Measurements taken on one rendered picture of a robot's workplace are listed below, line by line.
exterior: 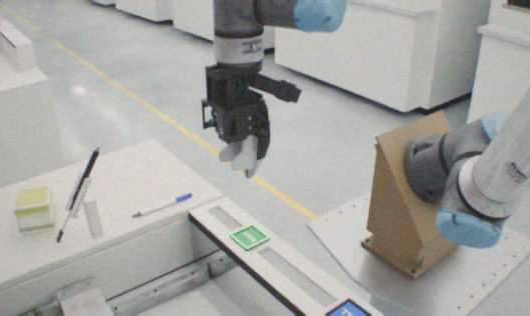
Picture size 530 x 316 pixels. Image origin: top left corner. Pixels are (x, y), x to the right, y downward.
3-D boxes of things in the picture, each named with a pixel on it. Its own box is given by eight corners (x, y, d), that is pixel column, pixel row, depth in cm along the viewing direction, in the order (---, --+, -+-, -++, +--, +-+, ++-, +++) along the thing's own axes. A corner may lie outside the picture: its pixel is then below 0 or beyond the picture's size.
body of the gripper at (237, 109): (202, 132, 77) (197, 61, 71) (244, 118, 82) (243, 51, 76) (228, 149, 72) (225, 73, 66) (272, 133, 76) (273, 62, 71)
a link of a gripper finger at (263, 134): (244, 153, 80) (243, 105, 76) (253, 150, 81) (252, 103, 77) (261, 164, 77) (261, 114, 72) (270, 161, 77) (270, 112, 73)
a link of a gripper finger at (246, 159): (226, 186, 80) (223, 137, 75) (254, 175, 83) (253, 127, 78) (236, 194, 78) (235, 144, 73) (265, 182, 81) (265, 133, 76)
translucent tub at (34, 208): (20, 237, 87) (11, 209, 83) (24, 216, 93) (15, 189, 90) (56, 231, 89) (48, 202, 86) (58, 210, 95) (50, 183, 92)
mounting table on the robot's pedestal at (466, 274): (398, 209, 144) (404, 173, 138) (523, 281, 113) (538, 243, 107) (288, 271, 120) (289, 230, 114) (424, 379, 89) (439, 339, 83)
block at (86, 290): (63, 312, 81) (59, 301, 79) (58, 302, 83) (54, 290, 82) (102, 296, 85) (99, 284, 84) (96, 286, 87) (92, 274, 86)
